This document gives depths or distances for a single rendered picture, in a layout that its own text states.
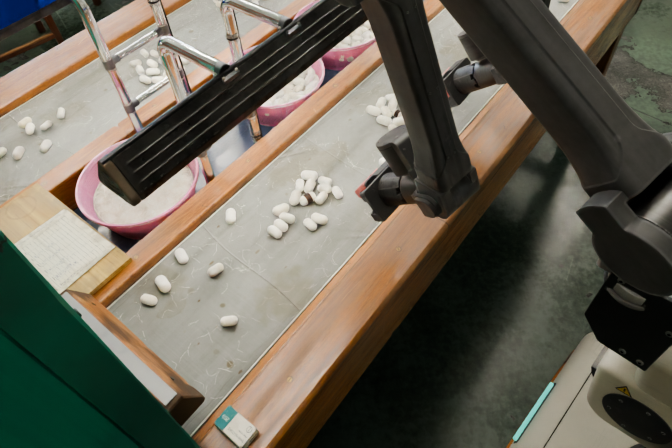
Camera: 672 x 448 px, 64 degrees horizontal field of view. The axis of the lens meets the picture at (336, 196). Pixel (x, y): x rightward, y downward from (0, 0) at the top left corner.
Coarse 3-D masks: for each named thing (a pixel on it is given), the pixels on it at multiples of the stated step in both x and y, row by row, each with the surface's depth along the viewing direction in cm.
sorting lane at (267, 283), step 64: (576, 0) 156; (448, 64) 141; (320, 128) 128; (384, 128) 127; (256, 192) 116; (192, 256) 107; (256, 256) 106; (320, 256) 105; (128, 320) 98; (192, 320) 98; (256, 320) 97; (192, 384) 90
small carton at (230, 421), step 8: (232, 408) 83; (224, 416) 82; (232, 416) 82; (240, 416) 82; (216, 424) 81; (224, 424) 81; (232, 424) 81; (240, 424) 81; (248, 424) 81; (224, 432) 81; (232, 432) 80; (240, 432) 80; (248, 432) 80; (256, 432) 81; (232, 440) 80; (240, 440) 80; (248, 440) 80
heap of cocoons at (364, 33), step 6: (366, 24) 154; (360, 30) 152; (366, 30) 152; (348, 36) 153; (354, 36) 151; (360, 36) 152; (366, 36) 151; (372, 36) 151; (342, 42) 150; (348, 42) 150; (354, 42) 151; (360, 42) 150; (342, 60) 147; (348, 60) 147
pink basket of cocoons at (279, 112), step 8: (312, 64) 144; (320, 64) 140; (320, 72) 140; (320, 80) 135; (304, 96) 131; (280, 104) 130; (288, 104) 130; (296, 104) 132; (264, 112) 133; (272, 112) 132; (280, 112) 133; (288, 112) 134; (264, 120) 137; (272, 120) 136; (280, 120) 136
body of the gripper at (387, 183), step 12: (384, 180) 89; (396, 180) 86; (360, 192) 89; (372, 192) 89; (384, 192) 89; (396, 192) 86; (372, 204) 89; (384, 204) 91; (396, 204) 89; (408, 204) 88; (384, 216) 90
